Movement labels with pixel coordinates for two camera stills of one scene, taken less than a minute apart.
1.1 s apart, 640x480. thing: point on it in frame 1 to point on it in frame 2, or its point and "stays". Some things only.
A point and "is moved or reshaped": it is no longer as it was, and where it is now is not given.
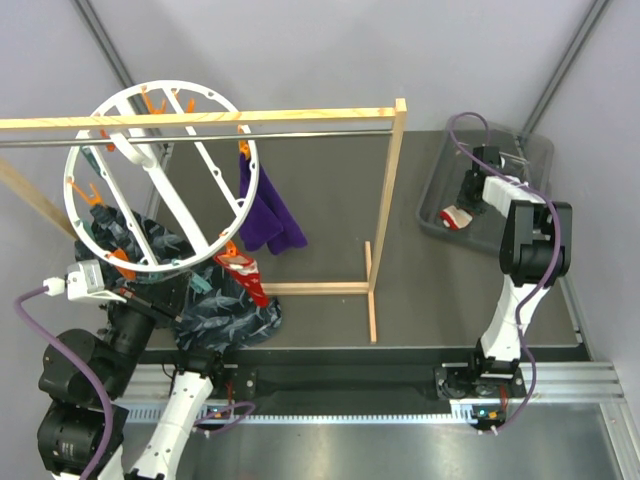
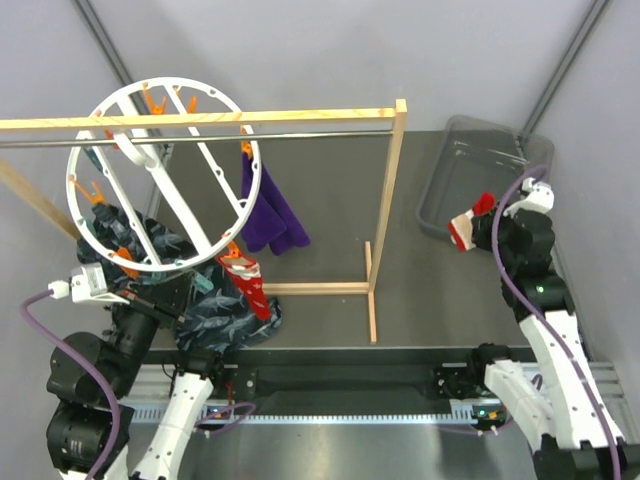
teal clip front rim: [200, 284] stays
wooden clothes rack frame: [393, 114] stays
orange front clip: [230, 249] stays
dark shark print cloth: [220, 314] stays
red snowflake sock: [455, 218] to [460, 228]
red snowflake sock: [246, 269] is moved or reshaped
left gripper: [165, 295] stays
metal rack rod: [197, 137] stays
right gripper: [475, 208] to [481, 226]
